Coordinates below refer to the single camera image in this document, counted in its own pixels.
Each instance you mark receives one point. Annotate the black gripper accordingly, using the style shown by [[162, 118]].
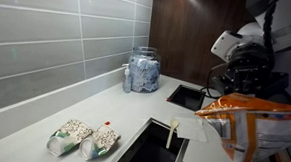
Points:
[[249, 79]]

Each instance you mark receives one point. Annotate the orange chips bag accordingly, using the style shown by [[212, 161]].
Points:
[[259, 130]]

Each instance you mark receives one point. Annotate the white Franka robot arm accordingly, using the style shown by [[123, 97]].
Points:
[[289, 18]]

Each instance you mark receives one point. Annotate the white paper napkin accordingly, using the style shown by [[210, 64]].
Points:
[[191, 129]]

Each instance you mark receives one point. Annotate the tiny red scrap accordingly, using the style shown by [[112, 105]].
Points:
[[107, 123], [168, 99]]

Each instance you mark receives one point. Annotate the glass jar with blue packets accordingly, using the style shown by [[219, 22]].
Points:
[[144, 74]]

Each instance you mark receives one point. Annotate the clear sanitizer pump bottle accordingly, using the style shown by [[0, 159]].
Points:
[[127, 83]]

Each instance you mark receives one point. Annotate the small square black counter opening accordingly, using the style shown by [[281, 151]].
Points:
[[148, 151]]

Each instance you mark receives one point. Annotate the patterned paper cup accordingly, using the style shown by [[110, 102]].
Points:
[[72, 132], [104, 139]]

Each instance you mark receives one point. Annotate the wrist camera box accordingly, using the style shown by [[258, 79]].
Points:
[[280, 83]]

